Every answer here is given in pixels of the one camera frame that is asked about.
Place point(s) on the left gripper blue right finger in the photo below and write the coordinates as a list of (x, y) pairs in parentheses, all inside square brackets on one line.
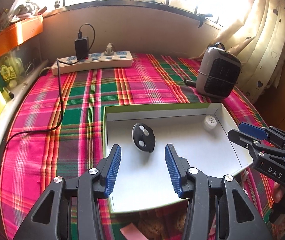
[(219, 201)]

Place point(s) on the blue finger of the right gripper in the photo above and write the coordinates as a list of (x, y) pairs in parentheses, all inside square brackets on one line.
[(270, 134), (253, 145)]

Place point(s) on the black oval remote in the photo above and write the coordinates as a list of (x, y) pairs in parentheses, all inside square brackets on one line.
[(143, 137)]

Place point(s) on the cream heart curtain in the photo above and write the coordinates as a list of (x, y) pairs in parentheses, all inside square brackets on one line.
[(256, 35)]

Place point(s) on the orange storage box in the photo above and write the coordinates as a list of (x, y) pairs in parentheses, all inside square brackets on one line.
[(18, 33)]

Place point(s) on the brown walnut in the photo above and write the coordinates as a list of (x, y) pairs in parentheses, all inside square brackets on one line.
[(150, 225), (179, 221)]

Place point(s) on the green white cardboard box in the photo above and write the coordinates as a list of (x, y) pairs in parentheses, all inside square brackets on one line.
[(161, 144)]

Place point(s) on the black charger adapter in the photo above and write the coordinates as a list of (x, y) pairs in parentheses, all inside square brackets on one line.
[(81, 48)]

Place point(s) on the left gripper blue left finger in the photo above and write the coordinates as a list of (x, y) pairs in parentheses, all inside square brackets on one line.
[(50, 216)]

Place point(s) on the beige power strip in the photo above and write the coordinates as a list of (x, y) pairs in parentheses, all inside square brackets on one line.
[(96, 61)]

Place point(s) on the yellow toy figure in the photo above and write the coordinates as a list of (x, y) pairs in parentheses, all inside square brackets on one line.
[(7, 73)]

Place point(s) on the plaid bed cloth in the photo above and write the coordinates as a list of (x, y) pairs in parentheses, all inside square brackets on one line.
[(31, 161)]

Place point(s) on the grey portable heater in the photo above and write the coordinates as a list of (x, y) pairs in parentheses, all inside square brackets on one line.
[(218, 72)]

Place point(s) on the beige plug on strip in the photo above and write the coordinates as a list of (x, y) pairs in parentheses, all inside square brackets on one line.
[(109, 51)]

